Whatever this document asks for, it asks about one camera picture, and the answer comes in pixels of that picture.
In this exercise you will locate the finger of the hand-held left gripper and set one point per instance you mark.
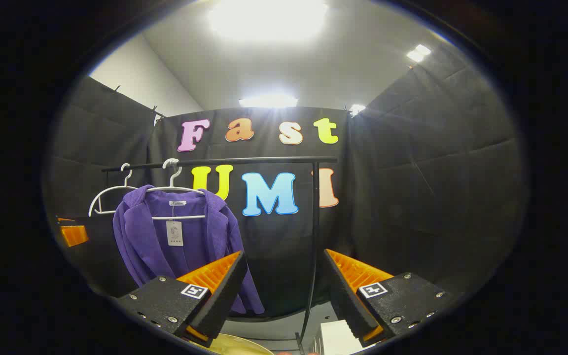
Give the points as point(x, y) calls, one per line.
point(74, 235)

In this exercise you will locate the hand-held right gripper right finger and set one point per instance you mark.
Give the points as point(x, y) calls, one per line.
point(345, 296)

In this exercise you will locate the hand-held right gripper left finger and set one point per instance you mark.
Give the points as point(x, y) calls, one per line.
point(225, 291)

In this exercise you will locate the purple jacket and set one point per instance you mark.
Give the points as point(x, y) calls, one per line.
point(141, 236)

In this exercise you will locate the white clothes hanger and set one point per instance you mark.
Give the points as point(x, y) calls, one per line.
point(116, 187)

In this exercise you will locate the white clothes hanger wrapped hook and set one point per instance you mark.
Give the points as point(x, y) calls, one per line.
point(185, 189)

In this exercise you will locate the black metal clothes rack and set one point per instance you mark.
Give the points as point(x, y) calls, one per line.
point(264, 160)

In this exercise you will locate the small ceiling light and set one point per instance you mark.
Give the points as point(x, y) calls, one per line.
point(357, 109)

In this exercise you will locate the rectangular ceiling light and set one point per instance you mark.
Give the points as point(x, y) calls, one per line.
point(268, 101)

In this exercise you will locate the double ceiling light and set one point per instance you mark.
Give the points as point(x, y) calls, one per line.
point(418, 53)

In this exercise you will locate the large ceiling light panel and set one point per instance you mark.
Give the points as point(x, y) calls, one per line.
point(269, 19)

